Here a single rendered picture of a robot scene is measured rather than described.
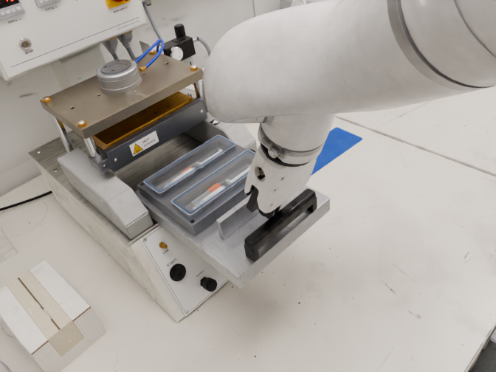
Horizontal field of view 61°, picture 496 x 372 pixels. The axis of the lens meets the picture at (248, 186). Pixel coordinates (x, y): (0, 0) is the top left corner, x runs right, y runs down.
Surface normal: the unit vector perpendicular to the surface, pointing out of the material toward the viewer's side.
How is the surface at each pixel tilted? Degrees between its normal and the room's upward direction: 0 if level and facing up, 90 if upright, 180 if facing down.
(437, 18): 99
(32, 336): 2
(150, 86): 0
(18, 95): 90
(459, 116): 0
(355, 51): 94
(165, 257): 65
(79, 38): 90
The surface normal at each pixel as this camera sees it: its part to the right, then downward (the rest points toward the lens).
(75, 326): 0.73, 0.36
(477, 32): -0.70, 0.71
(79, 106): -0.11, -0.76
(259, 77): -0.55, 0.18
